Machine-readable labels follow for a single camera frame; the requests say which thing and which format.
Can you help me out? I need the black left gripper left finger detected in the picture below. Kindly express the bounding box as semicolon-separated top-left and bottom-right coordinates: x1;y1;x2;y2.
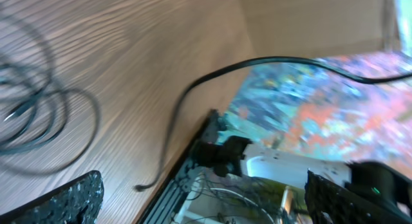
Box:
1;170;104;224

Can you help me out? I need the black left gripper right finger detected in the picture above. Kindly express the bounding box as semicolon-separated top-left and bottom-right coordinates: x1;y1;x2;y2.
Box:
304;171;411;224

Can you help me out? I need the thin black USB cable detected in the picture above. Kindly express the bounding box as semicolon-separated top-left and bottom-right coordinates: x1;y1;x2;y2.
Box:
0;5;101;176

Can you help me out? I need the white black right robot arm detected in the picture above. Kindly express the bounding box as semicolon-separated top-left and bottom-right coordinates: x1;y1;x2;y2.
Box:
191;136;411;223

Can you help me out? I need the colourful patterned floor mat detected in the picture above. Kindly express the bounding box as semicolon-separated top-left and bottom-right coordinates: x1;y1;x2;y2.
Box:
222;64;411;175

